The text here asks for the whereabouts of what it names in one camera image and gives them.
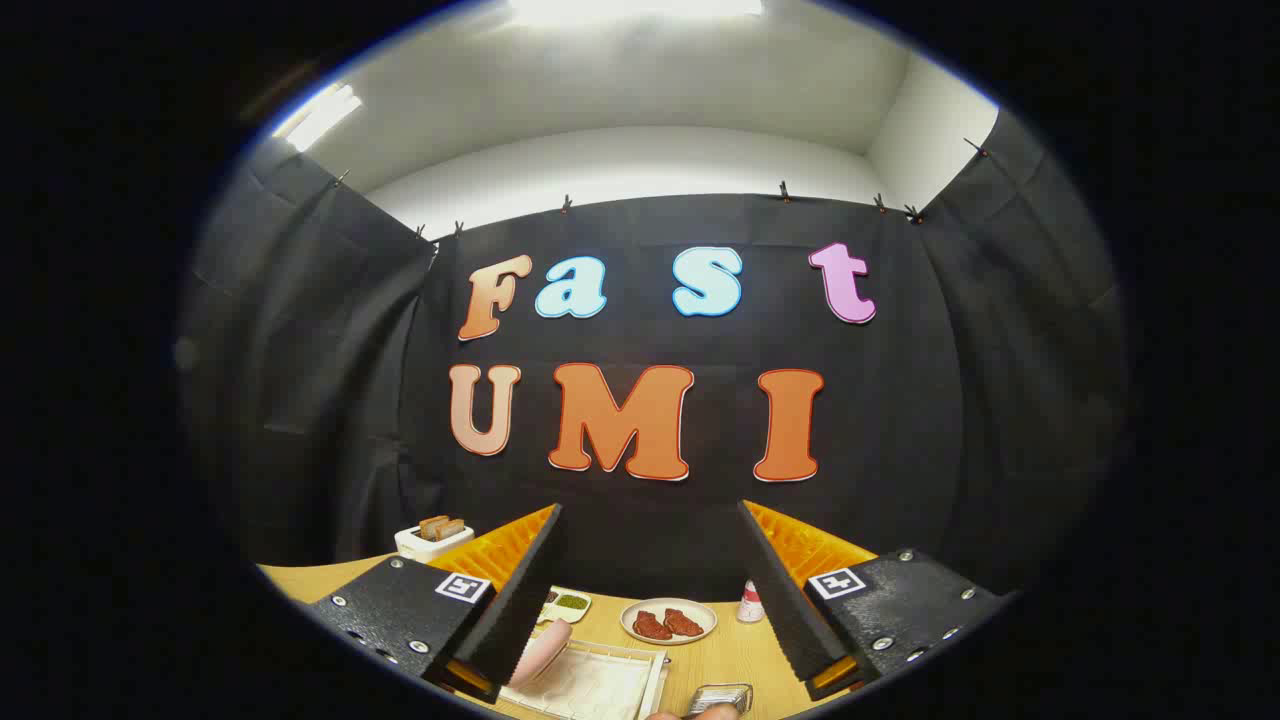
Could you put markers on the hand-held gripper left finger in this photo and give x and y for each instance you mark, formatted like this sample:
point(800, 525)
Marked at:
point(520, 610)

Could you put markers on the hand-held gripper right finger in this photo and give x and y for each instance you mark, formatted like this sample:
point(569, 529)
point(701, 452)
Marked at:
point(785, 600)

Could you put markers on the pink plate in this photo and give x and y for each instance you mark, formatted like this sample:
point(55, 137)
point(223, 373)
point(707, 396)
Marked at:
point(545, 650)

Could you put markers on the beige round plate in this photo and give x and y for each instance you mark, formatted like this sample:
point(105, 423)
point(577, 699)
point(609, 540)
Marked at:
point(668, 642)

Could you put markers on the clear bottle with red label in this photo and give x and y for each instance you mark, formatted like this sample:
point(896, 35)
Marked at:
point(750, 605)

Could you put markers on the white divided tray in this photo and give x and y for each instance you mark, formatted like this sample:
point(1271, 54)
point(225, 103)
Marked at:
point(562, 618)

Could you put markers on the pile of green beans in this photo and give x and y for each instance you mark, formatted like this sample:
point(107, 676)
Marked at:
point(571, 601)

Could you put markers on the red meat steak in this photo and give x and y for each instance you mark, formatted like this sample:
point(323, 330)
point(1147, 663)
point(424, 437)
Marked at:
point(684, 622)
point(650, 627)

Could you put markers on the brown toast slice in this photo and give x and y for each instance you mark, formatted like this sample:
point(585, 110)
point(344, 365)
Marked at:
point(433, 526)
point(453, 530)

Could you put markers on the white toaster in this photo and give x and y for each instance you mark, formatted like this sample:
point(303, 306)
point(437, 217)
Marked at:
point(415, 545)

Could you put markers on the long ceiling light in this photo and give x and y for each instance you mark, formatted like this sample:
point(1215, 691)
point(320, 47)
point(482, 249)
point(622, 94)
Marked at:
point(320, 115)
point(635, 10)

